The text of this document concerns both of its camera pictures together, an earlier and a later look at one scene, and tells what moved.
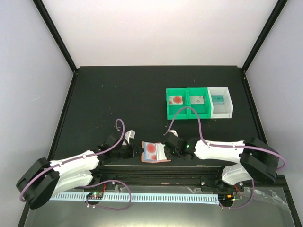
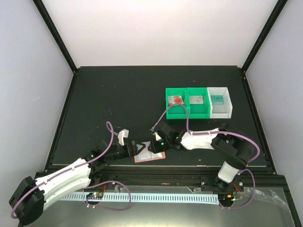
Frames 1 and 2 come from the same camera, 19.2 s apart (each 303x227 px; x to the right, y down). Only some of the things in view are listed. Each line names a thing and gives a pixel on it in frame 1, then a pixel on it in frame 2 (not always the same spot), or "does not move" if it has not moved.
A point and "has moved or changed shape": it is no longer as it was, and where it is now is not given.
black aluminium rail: (209, 177) does not move
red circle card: (175, 100) does not move
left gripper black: (133, 153) does not move
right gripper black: (169, 155) → (155, 148)
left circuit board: (95, 196) does not move
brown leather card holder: (153, 152) has moved or changed shape
